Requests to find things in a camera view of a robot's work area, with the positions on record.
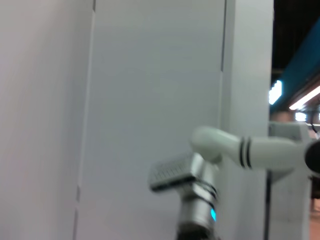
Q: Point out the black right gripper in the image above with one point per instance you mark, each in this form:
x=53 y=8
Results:
x=195 y=233

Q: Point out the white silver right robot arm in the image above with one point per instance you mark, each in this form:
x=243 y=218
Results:
x=262 y=150

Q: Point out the white machine stand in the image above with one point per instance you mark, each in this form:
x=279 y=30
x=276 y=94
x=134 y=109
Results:
x=290 y=200

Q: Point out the ceiling strip light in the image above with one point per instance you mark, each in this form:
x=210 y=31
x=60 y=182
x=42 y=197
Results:
x=305 y=98

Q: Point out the teal overhead banner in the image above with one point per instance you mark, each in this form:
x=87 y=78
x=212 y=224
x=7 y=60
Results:
x=300 y=62

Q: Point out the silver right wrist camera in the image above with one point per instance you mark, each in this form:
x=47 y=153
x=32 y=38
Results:
x=172 y=172

